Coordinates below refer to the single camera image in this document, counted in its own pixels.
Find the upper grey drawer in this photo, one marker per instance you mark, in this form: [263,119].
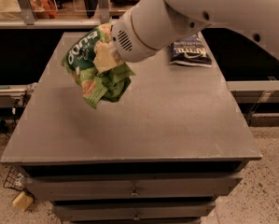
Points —
[111,187]

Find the black wire basket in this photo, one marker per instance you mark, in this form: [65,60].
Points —
[13,180]

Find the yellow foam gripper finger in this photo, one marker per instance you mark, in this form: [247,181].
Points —
[106,57]

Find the green rice chip bag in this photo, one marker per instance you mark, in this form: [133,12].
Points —
[78,62]

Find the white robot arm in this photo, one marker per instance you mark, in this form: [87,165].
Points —
[150,25]

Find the orange white plastic bag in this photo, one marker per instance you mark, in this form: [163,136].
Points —
[44,7]

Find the dark blue chip bag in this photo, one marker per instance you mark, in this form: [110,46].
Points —
[189,51]

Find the metal shelf rail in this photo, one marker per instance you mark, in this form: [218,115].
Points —
[71,14]

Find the lower grey drawer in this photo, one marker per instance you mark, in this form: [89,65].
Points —
[131,211]

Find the yellow sponge block on floor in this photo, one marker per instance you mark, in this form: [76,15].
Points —
[23,200]

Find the grey drawer cabinet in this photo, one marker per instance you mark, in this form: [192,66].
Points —
[171,120]

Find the grey drawer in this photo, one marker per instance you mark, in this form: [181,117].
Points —
[131,211]
[111,187]

